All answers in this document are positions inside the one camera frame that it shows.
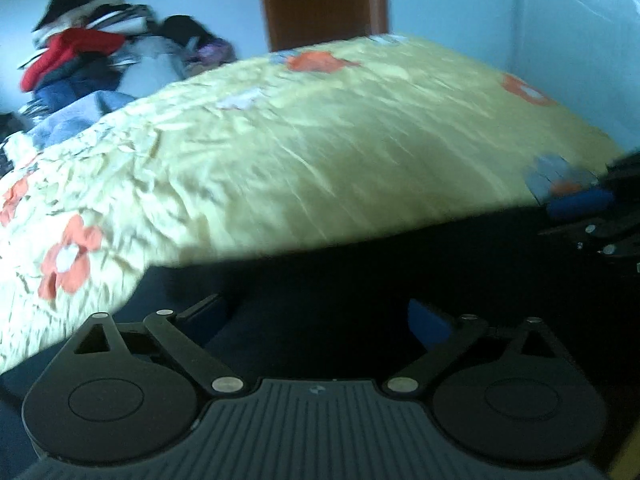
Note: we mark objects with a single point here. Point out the red jacket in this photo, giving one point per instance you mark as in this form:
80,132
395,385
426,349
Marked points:
65,52

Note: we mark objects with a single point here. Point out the white wardrobe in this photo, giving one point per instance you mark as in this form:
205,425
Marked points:
575,35

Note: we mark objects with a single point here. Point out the yellow carrot print bedsheet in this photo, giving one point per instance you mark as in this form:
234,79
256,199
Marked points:
300,160

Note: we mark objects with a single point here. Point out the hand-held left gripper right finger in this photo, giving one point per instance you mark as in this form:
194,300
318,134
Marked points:
427,322

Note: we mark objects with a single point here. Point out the grey white garment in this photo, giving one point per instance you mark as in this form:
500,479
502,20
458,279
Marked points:
150,67

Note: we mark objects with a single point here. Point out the pile of folded clothes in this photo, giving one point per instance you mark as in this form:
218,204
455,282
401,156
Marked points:
115,15

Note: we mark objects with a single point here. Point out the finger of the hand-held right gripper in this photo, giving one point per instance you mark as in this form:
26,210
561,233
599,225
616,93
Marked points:
580,203
607,230

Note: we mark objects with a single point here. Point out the black pants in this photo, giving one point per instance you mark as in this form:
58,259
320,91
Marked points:
325,300

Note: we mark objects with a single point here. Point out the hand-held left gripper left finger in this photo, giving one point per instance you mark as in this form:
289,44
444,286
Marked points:
207,317

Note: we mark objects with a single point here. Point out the brown wooden door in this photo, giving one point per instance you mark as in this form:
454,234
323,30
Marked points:
320,5

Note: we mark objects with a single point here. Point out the dark blue garment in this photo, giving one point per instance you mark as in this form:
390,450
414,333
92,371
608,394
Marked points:
75,82

